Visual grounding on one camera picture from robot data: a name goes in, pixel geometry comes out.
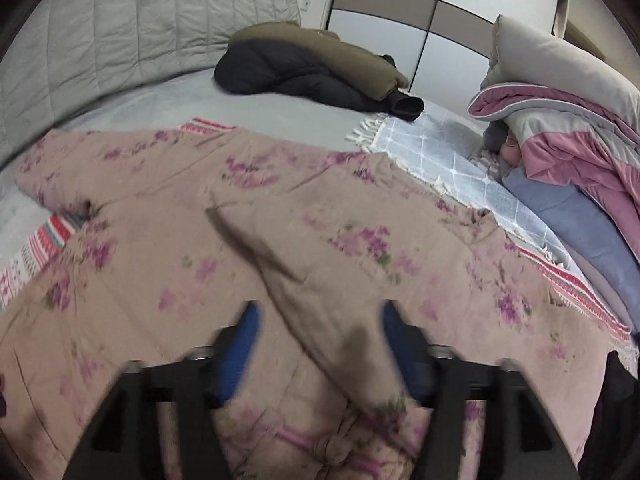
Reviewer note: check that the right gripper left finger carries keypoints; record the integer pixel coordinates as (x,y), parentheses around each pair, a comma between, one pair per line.
(156,422)

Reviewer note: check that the pink floral padded coat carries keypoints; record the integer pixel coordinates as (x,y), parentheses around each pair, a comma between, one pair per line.
(321,379)

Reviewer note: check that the black puffer jacket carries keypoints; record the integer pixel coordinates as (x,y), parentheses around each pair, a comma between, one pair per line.
(612,448)

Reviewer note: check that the patterned knit blanket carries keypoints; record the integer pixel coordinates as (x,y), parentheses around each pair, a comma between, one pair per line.
(35,249)

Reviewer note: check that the blue checked throw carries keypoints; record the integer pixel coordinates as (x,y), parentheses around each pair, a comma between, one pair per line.
(439,149)

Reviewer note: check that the stack of folded quilts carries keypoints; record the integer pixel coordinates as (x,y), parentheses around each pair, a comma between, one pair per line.
(570,135)

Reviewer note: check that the grey bed sheet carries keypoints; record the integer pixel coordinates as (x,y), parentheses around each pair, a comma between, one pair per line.
(171,103)

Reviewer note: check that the grey quilted headboard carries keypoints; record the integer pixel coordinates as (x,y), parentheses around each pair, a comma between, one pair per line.
(70,53)

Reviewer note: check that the olive and black jacket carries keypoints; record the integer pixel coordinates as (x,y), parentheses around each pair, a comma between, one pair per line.
(284,58)

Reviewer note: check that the white sliding wardrobe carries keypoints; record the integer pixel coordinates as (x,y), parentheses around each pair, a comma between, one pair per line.
(441,46)

